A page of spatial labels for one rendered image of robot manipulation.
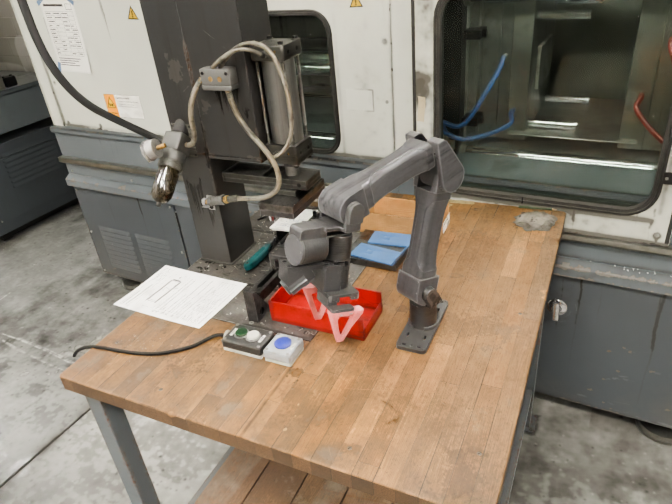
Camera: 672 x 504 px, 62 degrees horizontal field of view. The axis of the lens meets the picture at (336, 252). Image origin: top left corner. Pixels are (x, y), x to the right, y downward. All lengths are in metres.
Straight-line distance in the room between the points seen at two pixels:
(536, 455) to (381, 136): 1.29
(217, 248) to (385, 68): 0.82
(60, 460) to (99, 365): 1.21
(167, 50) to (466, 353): 1.00
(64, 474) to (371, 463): 1.67
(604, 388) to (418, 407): 1.25
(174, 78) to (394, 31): 0.76
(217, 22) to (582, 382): 1.74
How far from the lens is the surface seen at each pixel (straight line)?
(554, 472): 2.26
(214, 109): 1.46
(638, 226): 1.90
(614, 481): 2.29
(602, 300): 2.07
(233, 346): 1.32
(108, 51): 2.76
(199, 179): 1.58
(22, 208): 4.55
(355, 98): 2.04
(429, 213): 1.17
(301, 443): 1.11
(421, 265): 1.21
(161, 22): 1.49
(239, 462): 2.01
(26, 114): 4.53
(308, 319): 1.34
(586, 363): 2.24
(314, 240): 0.98
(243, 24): 1.37
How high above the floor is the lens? 1.73
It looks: 30 degrees down
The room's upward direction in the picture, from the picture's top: 6 degrees counter-clockwise
